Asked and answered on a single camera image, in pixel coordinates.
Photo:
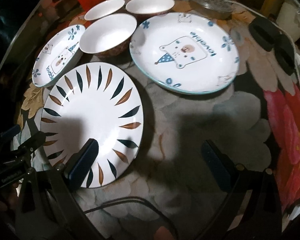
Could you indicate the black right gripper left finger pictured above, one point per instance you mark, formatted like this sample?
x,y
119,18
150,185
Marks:
x,y
78,166

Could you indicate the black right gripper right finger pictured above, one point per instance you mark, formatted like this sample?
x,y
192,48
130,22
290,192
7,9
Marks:
x,y
220,165

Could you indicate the white plate with leaf pattern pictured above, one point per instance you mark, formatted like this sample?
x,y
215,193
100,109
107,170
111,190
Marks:
x,y
97,101

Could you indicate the small white bear plate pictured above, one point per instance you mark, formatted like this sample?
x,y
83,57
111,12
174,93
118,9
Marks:
x,y
58,56

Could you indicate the large white bear plate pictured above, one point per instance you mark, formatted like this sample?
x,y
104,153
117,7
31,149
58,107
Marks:
x,y
185,53

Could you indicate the large white bowl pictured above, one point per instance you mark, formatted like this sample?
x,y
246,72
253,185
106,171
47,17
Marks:
x,y
108,36

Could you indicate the floral tablecloth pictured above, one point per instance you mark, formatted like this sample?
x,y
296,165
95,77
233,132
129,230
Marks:
x,y
255,122

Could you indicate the white bucket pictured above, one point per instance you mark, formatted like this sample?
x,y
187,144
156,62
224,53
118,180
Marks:
x,y
288,18

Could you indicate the round metal perforated tin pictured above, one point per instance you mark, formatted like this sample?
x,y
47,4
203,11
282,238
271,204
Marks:
x,y
218,9

